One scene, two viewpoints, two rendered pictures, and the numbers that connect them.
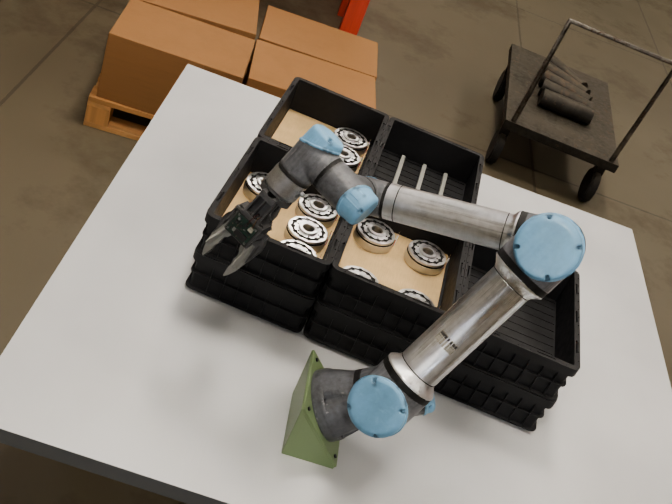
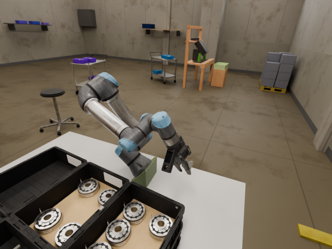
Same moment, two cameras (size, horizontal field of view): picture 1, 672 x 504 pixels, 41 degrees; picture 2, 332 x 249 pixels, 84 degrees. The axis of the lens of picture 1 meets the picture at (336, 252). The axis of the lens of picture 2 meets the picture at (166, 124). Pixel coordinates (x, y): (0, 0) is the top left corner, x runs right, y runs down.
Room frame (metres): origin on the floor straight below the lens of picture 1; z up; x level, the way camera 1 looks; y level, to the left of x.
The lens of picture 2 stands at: (2.14, 0.47, 1.61)
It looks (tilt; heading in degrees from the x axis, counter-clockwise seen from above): 27 degrees down; 208
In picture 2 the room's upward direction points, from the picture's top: 2 degrees clockwise
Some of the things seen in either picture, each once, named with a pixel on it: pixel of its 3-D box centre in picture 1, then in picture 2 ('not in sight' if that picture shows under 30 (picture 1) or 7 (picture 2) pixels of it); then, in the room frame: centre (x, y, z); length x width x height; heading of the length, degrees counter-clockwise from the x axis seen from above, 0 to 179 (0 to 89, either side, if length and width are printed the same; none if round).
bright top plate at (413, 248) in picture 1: (427, 253); (48, 218); (1.92, -0.21, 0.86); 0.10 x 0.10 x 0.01
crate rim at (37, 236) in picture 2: (405, 248); (77, 197); (1.81, -0.15, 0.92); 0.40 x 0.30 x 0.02; 1
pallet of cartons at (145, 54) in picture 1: (242, 80); not in sight; (3.59, 0.68, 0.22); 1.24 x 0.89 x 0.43; 97
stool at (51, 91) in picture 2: not in sight; (58, 109); (0.46, -2.53, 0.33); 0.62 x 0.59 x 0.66; 105
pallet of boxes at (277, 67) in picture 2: not in sight; (275, 70); (-5.03, 0.59, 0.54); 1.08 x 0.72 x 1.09; 6
